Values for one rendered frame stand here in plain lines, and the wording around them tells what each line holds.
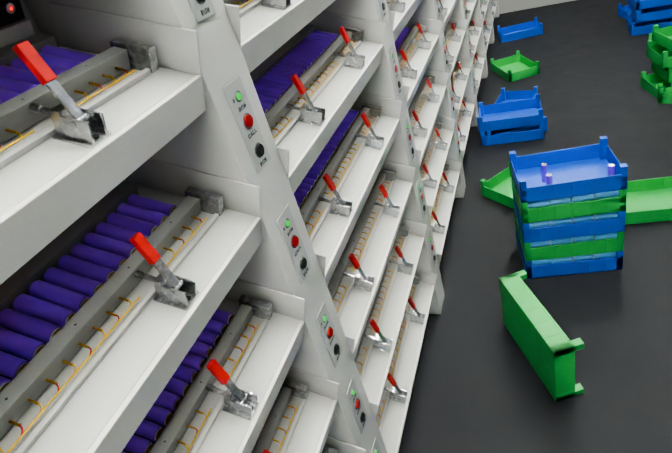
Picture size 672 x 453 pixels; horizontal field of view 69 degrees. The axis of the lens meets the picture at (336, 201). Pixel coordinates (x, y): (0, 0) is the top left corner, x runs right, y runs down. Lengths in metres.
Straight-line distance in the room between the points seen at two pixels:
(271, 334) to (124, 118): 0.40
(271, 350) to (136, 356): 0.26
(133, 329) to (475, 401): 1.14
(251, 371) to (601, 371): 1.10
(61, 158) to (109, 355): 0.20
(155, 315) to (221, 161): 0.20
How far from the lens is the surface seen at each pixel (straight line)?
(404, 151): 1.36
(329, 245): 0.90
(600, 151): 1.83
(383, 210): 1.28
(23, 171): 0.47
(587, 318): 1.73
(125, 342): 0.55
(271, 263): 0.72
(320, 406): 0.92
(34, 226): 0.44
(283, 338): 0.76
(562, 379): 1.47
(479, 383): 1.57
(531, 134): 2.65
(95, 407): 0.52
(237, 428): 0.70
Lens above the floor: 1.26
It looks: 31 degrees down
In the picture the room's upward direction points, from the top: 17 degrees counter-clockwise
